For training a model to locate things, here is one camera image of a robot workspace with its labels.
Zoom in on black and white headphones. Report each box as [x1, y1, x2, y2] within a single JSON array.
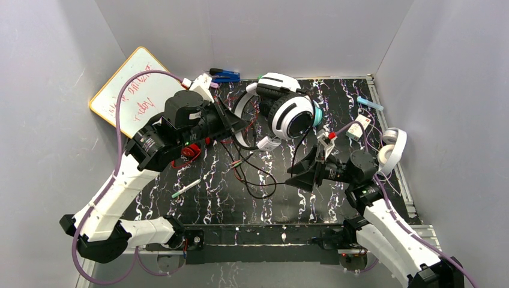
[[232, 72, 314, 152]]

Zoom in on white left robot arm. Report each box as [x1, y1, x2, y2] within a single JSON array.
[[60, 90, 248, 263]]

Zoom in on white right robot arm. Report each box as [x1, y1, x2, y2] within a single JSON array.
[[285, 146, 465, 287]]

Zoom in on white beige headphones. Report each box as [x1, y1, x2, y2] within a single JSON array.
[[377, 127, 408, 176]]

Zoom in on teal headphones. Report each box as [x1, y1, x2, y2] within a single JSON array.
[[310, 100, 323, 127]]

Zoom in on small white labelled box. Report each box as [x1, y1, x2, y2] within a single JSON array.
[[346, 115, 372, 141]]

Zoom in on blue stapler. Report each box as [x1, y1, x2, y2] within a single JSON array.
[[208, 68, 241, 83]]

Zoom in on light blue marker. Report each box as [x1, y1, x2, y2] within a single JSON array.
[[357, 97, 384, 112]]

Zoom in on white green capped pen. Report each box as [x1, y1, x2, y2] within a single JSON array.
[[172, 179, 201, 199]]

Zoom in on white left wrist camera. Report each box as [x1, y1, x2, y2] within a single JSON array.
[[188, 73, 214, 103]]

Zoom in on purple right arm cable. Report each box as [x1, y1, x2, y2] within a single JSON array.
[[334, 121, 482, 288]]

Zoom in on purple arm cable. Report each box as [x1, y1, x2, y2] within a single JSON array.
[[334, 121, 482, 288], [71, 70, 191, 286]]

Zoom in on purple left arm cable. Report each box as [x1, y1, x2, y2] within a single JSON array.
[[71, 70, 191, 286]]

